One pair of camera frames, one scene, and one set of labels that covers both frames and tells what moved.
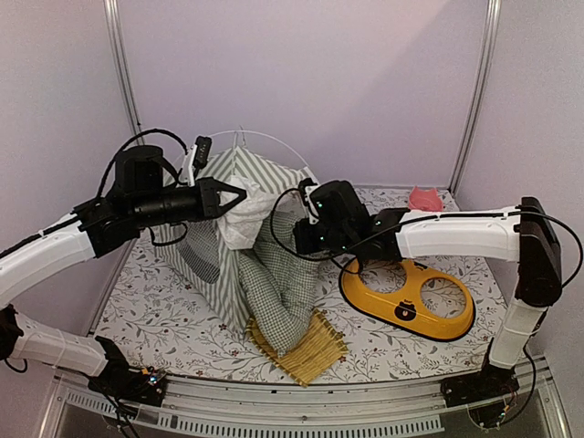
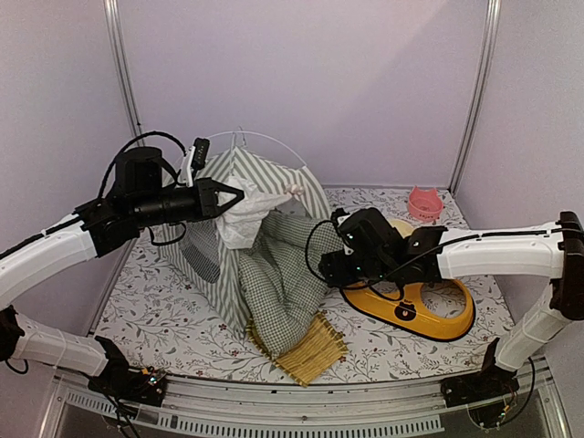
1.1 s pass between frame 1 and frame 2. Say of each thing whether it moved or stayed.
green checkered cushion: stayed
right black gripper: moved
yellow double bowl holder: stayed
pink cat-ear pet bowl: stayed
